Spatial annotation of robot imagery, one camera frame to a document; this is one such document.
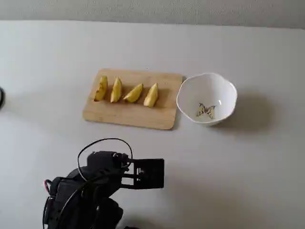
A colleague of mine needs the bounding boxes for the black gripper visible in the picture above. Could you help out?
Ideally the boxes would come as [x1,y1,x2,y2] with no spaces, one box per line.
[86,151,131,177]

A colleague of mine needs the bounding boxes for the yellow apple slice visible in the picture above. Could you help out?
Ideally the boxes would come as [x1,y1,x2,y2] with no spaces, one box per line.
[143,83,159,107]
[122,83,144,104]
[110,76,123,104]

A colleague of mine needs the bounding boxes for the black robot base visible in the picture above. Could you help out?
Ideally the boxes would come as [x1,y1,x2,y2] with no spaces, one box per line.
[94,198,140,229]

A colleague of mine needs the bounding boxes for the bamboo cutting board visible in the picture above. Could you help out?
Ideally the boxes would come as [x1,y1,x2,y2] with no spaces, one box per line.
[82,68,183,131]

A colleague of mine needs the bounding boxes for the apple slice with brown spots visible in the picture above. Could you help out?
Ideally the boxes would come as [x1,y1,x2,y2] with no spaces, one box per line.
[94,75,108,102]

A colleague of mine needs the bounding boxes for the white bowl with butterfly print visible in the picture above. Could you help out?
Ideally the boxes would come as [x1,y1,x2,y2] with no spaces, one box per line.
[176,73,238,126]

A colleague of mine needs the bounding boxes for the thin black cable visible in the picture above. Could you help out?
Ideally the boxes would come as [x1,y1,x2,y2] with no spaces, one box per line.
[77,138,133,184]

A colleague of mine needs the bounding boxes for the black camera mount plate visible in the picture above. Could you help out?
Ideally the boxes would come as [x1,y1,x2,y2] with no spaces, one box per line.
[120,158,165,190]

